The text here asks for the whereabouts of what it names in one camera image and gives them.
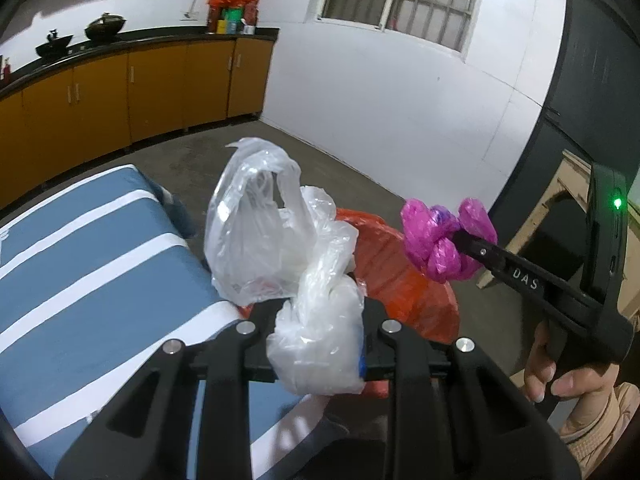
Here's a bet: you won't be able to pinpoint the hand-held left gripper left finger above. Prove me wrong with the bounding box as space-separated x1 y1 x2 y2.
52 296 281 480

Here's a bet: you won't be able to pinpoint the person's right forearm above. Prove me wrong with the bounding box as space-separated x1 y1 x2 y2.
557 380 640 466

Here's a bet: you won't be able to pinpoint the barred window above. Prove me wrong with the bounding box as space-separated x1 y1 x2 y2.
314 0 488 63

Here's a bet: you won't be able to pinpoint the clear plastic bag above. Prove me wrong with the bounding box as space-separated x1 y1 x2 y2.
204 136 321 306

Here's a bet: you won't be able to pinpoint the black wok with lid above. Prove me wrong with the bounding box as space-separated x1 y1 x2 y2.
84 12 127 42

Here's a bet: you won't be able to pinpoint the knotted white plastic bag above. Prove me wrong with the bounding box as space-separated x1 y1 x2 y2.
265 186 368 396

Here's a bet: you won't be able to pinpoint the dark door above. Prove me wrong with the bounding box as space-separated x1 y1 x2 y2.
487 0 640 281

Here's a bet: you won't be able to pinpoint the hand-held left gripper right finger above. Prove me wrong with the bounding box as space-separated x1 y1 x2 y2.
357 295 583 480

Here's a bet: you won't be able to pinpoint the person's right hand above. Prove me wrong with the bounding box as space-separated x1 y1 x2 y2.
520 320 621 403

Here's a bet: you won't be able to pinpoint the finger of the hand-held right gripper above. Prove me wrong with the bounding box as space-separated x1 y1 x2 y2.
447 230 591 321

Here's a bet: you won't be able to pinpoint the orange plastic bag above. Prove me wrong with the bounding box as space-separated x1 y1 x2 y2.
332 207 461 401

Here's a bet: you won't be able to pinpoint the pink plastic bag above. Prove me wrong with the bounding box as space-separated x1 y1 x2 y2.
400 197 498 283

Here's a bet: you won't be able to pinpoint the blue striped cloth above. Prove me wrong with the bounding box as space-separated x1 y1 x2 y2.
0 162 351 478

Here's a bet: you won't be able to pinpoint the wooden base cabinets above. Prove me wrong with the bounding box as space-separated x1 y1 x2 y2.
0 27 280 211

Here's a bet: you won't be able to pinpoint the leaning wooden board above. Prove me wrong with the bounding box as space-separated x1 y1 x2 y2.
475 149 598 291

